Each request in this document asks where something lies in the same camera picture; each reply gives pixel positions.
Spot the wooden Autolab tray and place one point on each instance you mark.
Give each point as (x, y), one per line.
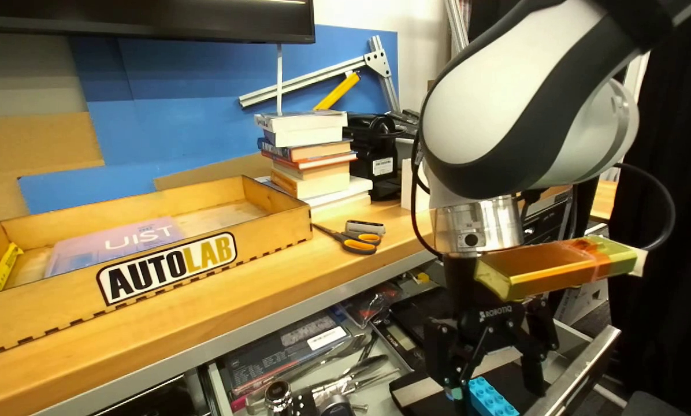
(224, 223)

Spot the aluminium extrusion bar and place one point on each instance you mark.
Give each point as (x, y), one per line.
(376, 61)

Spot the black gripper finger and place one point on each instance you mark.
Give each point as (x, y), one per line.
(535, 339)
(447, 358)

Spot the purple UIST booklet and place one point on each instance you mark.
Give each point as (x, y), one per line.
(112, 243)

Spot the yellow green wrist camera mount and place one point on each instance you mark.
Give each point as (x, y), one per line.
(548, 267)

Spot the yellow bar on wall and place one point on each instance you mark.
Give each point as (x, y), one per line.
(339, 93)

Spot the black device on counter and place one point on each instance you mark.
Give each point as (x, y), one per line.
(373, 139)

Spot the blue toy brick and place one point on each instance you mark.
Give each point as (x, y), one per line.
(482, 396)

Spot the stack of books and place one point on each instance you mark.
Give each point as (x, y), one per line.
(311, 157)

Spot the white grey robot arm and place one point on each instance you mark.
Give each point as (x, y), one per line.
(506, 115)

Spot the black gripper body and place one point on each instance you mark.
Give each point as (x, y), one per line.
(474, 314)

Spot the black monitor top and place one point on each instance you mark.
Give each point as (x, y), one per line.
(272, 20)

